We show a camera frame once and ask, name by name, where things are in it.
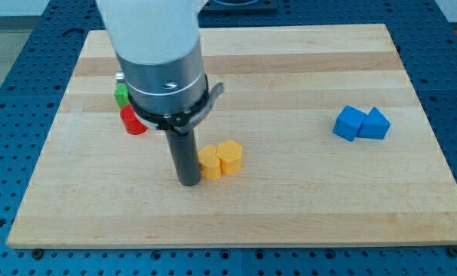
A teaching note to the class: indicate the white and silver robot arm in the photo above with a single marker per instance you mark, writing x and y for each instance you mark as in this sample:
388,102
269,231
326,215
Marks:
157,43

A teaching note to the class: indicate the yellow heart block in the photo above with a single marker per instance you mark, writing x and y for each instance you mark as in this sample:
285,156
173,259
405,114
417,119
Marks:
209,162

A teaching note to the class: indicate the yellow hexagon block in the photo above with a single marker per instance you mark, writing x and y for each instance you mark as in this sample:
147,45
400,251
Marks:
230,156

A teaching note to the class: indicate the black cylindrical pointer tool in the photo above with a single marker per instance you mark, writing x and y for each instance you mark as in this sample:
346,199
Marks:
185,157

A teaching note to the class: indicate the red cylinder block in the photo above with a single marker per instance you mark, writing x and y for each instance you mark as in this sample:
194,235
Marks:
131,123

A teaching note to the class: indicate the wooden board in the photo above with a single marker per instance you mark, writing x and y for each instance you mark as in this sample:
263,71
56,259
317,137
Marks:
96,186

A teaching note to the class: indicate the green block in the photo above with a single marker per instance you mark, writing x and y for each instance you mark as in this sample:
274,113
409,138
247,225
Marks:
121,95

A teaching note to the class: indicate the blue cube block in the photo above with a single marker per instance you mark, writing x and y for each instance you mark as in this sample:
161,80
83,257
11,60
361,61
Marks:
348,123

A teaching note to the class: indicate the blue triangular block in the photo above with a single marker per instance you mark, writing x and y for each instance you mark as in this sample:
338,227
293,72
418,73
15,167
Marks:
374,126

